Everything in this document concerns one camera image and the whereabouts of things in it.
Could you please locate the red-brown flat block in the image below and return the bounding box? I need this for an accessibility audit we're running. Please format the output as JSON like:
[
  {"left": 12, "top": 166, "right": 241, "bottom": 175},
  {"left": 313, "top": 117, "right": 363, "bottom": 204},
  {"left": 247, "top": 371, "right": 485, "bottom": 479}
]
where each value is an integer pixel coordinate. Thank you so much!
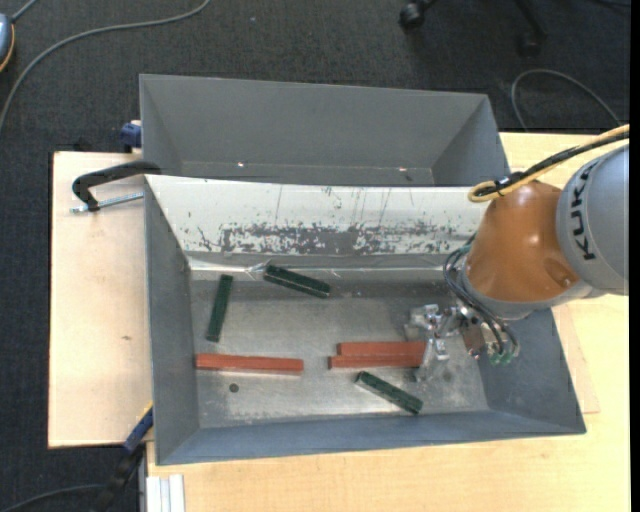
[
  {"left": 194, "top": 353, "right": 305, "bottom": 377},
  {"left": 327, "top": 353, "right": 426, "bottom": 372},
  {"left": 335, "top": 341, "right": 429, "bottom": 358}
]

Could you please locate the dark green flat block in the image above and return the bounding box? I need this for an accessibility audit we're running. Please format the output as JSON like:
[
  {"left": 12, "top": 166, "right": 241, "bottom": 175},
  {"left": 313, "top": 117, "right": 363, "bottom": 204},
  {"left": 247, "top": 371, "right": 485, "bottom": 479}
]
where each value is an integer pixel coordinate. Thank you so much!
[
  {"left": 263, "top": 264, "right": 332, "bottom": 300},
  {"left": 205, "top": 273, "right": 235, "bottom": 343},
  {"left": 354, "top": 370, "right": 425, "bottom": 416}
]

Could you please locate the grey metal bin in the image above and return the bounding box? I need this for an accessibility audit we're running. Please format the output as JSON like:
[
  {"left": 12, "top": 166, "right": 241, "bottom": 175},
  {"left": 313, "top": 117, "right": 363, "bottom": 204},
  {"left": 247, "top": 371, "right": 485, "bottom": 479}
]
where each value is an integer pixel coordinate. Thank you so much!
[{"left": 138, "top": 73, "right": 587, "bottom": 466}]

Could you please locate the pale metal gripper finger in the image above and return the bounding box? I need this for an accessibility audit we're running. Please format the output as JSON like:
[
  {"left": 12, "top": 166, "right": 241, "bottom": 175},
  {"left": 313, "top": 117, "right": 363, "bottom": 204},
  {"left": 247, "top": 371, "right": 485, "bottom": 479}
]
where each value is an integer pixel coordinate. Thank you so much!
[
  {"left": 413, "top": 337, "right": 451, "bottom": 383},
  {"left": 403, "top": 303, "right": 451, "bottom": 342}
]

